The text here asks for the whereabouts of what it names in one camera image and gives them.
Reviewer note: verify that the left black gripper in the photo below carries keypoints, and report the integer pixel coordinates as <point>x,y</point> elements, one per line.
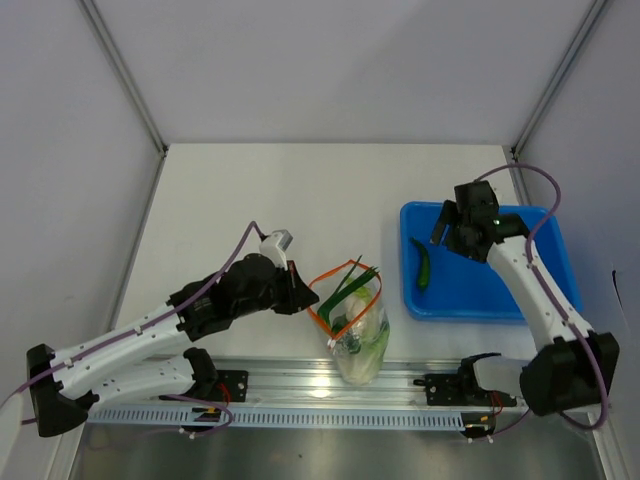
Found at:
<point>297,294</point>

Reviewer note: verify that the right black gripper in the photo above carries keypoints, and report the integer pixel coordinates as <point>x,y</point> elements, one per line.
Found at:
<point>446,217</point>

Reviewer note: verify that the green scallion stalks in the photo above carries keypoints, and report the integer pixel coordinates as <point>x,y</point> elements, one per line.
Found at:
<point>355,278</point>

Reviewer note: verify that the clear zip bag orange zipper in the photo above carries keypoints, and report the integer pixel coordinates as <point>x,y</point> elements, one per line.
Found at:
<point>325,284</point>

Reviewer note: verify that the white cauliflower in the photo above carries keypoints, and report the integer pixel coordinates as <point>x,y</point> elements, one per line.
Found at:
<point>356,306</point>

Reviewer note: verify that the green lettuce head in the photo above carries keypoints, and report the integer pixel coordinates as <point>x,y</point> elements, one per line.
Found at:
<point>360,369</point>

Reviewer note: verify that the dark green cucumber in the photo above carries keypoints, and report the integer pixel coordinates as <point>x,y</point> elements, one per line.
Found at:
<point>348,342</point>

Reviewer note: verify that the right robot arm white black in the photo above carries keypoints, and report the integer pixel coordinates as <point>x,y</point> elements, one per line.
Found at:
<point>574,365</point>

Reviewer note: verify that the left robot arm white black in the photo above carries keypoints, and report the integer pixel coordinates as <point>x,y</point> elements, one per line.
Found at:
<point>156,356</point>

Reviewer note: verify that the green chili pepper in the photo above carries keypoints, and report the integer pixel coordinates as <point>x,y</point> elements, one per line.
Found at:
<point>423,275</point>

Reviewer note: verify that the blue plastic bin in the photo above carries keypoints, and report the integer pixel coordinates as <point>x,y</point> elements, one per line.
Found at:
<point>460,290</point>

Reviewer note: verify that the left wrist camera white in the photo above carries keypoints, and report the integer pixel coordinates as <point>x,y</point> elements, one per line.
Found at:
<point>274,247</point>

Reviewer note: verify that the aluminium mounting rail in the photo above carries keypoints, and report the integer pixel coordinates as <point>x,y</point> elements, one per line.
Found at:
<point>325,385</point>

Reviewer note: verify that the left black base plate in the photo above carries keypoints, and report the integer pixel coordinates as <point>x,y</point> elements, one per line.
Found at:
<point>231,386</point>

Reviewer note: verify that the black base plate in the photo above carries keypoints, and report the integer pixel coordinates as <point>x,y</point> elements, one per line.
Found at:
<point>231,386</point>
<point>454,389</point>

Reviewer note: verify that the white slotted cable duct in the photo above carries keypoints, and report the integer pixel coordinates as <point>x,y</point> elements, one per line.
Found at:
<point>249,417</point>

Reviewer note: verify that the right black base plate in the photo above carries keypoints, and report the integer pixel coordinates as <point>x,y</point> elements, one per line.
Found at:
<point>454,389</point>

